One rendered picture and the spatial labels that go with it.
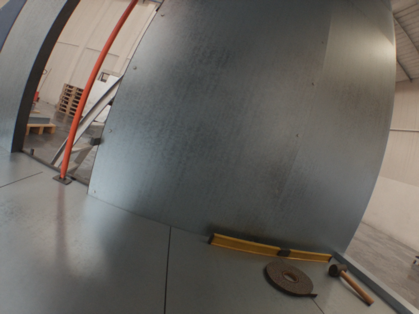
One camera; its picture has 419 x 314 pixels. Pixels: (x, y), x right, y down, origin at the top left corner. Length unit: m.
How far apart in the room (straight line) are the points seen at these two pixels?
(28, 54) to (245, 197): 1.35
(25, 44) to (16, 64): 0.12
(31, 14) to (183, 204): 1.39
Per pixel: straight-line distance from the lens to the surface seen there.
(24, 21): 1.44
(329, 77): 1.13
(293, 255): 1.10
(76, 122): 0.93
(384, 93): 1.59
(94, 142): 0.81
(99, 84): 5.88
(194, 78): 0.82
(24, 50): 1.29
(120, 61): 8.23
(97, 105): 1.27
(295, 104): 0.95
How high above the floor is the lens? 0.79
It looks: 4 degrees down
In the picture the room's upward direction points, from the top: 21 degrees clockwise
